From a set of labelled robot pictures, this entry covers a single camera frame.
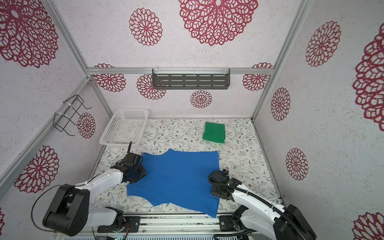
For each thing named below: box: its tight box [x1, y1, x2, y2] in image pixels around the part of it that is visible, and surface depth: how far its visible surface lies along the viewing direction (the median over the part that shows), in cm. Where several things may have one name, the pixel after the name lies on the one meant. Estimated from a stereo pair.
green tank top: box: [202, 122, 226, 143], surface depth 111 cm
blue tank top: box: [126, 148, 220, 218], surface depth 89 cm
